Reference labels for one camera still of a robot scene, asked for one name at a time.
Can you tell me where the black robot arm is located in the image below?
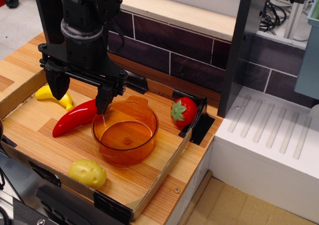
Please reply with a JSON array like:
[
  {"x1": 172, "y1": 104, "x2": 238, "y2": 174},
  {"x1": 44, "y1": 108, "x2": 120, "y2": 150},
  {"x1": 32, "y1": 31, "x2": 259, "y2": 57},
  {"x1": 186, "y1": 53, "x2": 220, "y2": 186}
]
[{"x1": 36, "y1": 0, "x2": 128, "y2": 114}]

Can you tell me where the dark grey vertical post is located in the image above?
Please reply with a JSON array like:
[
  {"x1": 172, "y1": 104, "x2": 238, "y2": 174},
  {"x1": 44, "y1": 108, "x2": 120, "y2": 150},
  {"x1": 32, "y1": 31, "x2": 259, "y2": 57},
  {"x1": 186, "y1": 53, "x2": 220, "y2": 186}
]
[{"x1": 217, "y1": 0, "x2": 266, "y2": 117}]

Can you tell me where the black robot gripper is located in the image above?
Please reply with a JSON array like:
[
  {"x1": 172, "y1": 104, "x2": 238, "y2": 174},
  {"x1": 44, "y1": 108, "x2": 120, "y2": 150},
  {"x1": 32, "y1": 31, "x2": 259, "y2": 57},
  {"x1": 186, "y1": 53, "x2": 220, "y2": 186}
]
[{"x1": 37, "y1": 19, "x2": 129, "y2": 115}]

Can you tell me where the white toy sink drainboard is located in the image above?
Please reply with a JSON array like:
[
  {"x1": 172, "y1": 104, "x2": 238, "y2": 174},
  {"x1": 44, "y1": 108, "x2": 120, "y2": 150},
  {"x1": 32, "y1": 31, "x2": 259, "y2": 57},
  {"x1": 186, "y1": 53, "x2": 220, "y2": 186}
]
[{"x1": 210, "y1": 87, "x2": 319, "y2": 220}]

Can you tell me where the yellow plastic banana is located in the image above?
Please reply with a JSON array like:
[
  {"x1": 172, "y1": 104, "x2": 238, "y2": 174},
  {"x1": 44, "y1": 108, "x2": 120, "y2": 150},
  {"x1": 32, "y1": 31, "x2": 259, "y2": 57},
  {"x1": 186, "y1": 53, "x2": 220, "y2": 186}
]
[{"x1": 35, "y1": 85, "x2": 74, "y2": 112}]

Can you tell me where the red plastic strawberry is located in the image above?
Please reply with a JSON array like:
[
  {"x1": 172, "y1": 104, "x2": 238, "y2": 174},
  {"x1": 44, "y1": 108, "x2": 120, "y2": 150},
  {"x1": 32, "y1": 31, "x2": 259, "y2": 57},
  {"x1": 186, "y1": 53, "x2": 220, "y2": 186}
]
[{"x1": 170, "y1": 97, "x2": 197, "y2": 127}]

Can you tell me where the teal plastic bin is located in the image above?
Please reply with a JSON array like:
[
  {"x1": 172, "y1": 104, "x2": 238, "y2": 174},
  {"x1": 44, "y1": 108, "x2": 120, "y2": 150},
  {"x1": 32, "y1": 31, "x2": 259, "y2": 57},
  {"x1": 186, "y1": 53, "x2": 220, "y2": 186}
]
[{"x1": 295, "y1": 0, "x2": 319, "y2": 100}]

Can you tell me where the black cable bundle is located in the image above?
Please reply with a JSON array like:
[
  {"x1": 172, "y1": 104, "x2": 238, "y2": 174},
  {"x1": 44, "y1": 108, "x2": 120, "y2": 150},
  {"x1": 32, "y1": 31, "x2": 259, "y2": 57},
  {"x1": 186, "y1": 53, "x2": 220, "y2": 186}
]
[{"x1": 259, "y1": 0, "x2": 297, "y2": 33}]

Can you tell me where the orange transparent plastic pot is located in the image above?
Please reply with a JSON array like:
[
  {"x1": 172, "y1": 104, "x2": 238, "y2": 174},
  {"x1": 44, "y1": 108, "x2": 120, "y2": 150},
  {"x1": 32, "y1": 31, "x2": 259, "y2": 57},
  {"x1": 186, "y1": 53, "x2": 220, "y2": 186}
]
[{"x1": 91, "y1": 96, "x2": 159, "y2": 166}]

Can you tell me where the black caster wheel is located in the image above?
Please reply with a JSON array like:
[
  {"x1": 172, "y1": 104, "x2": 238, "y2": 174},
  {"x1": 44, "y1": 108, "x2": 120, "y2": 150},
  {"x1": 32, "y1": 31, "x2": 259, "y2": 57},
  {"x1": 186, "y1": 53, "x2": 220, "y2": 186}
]
[{"x1": 4, "y1": 0, "x2": 19, "y2": 8}]

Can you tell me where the cardboard fence with black tape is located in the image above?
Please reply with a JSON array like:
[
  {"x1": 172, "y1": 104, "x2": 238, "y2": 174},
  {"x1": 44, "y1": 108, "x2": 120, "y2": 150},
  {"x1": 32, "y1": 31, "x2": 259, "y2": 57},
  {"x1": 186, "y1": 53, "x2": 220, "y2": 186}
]
[{"x1": 0, "y1": 71, "x2": 220, "y2": 225}]

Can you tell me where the yellow plastic potato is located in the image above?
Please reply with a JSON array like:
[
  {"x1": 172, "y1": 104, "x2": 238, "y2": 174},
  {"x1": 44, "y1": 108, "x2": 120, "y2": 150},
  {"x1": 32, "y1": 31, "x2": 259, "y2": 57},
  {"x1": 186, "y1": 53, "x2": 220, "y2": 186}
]
[{"x1": 68, "y1": 159, "x2": 107, "y2": 189}]

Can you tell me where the red plastic chili pepper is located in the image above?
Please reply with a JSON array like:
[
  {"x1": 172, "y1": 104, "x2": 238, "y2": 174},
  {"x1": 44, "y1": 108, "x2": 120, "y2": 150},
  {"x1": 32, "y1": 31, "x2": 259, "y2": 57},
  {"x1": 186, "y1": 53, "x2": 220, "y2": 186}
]
[{"x1": 52, "y1": 99, "x2": 97, "y2": 137}]

